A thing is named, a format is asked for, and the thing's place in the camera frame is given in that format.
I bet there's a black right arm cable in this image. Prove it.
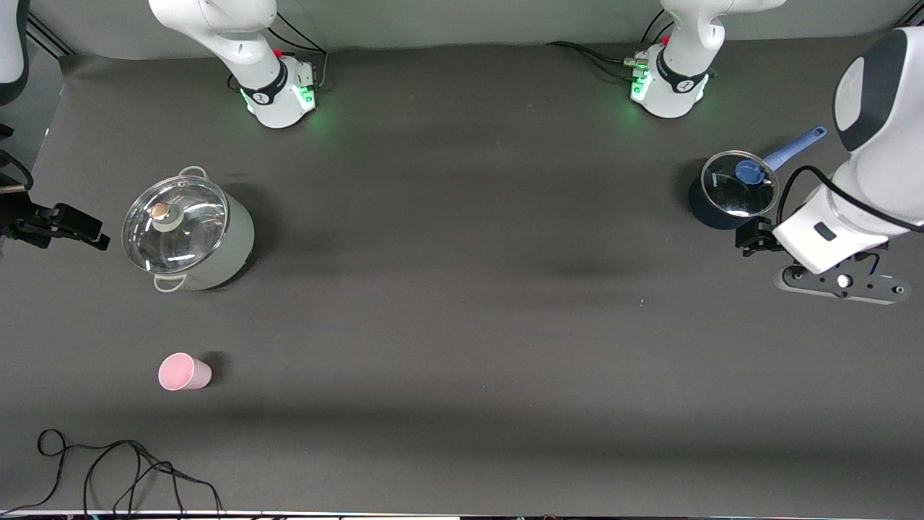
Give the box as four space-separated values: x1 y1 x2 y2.
266 10 330 92

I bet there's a glass pot lid grey knob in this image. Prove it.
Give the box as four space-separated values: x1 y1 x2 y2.
121 175 230 276

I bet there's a black left arm base cable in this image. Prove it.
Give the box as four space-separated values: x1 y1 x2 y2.
544 40 648 82

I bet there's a dark blue saucepan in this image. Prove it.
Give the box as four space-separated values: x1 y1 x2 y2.
687 126 829 231

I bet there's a thin black looped cable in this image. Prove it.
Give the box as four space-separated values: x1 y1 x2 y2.
0 428 225 516

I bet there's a grey-green cooking pot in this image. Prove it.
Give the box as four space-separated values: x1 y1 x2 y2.
121 165 256 293

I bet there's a glass saucepan lid blue knob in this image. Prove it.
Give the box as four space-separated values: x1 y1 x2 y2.
700 149 781 219

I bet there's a pink plastic cup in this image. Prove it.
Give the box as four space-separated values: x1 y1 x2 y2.
157 352 213 392

